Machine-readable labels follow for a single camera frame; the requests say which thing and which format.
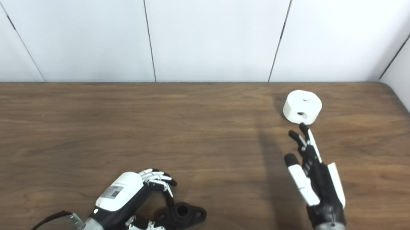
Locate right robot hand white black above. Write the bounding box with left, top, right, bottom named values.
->
left=280, top=122, right=353, bottom=230

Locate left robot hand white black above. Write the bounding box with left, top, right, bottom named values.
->
left=93, top=165, right=179, bottom=230

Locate black flanged holder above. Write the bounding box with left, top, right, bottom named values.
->
left=152, top=200, right=208, bottom=230

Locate round white piece with holes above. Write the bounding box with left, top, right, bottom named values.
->
left=282, top=89, right=323, bottom=124

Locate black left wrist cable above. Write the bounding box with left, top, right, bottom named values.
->
left=29, top=208, right=79, bottom=230

